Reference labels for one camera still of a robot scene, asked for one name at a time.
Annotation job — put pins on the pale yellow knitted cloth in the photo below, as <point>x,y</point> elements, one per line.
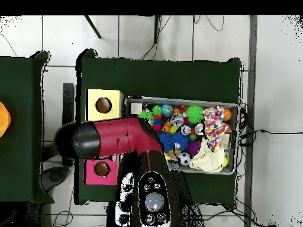
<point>206,160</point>

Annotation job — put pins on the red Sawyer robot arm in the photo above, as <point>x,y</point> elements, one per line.
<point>118,137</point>

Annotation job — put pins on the small soccer ball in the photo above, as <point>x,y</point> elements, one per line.
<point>184,159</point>

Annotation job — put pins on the dark green tablecloth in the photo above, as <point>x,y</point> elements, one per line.
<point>165,78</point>
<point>19,165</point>

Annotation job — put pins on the large polka dot cloth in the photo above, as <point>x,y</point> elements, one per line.
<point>214,125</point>

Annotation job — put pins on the rainbow spiky caterpillar toy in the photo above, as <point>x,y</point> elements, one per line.
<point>157,110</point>

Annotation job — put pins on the green spiky ball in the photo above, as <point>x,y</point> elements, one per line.
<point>194,114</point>

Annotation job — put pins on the globe print ball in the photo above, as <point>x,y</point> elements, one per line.
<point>167,110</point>

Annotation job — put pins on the orange plastic object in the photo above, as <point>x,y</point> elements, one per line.
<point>4,120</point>

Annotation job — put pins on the blue spiky ball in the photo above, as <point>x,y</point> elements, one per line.
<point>167,140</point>

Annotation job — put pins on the wooden box with three holes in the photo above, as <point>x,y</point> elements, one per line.
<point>114,94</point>

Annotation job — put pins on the purple knobbly ball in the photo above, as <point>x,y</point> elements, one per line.
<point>193,147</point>

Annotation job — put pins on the small wooden block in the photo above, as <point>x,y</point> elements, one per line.
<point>136,108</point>

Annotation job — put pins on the black tripod leg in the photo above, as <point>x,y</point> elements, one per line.
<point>92,26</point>
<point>156,28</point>

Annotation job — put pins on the grey plastic foot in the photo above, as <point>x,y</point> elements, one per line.
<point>55,176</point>

